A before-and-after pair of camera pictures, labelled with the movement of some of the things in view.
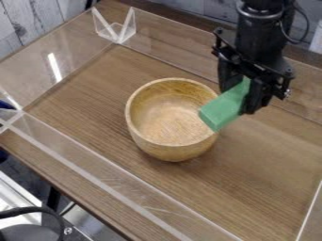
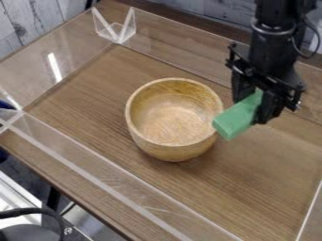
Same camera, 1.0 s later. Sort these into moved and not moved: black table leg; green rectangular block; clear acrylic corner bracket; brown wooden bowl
Moved: green rectangular block
Not moved: brown wooden bowl; clear acrylic corner bracket; black table leg
